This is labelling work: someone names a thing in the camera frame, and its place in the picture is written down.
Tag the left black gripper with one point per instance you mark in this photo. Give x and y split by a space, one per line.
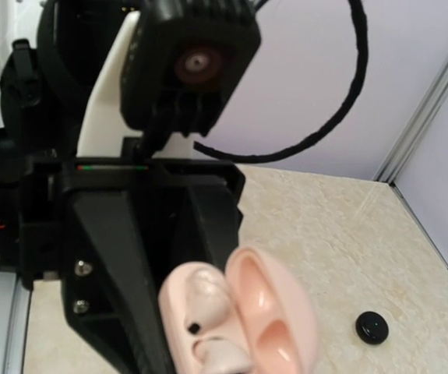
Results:
113 231

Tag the pink round case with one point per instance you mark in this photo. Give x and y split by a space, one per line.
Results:
272 316

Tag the black earbud charging case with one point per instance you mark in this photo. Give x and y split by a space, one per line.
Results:
372 328

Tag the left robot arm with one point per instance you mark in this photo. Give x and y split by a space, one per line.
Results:
45 87

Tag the left aluminium frame post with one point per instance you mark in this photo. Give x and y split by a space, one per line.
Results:
416 128

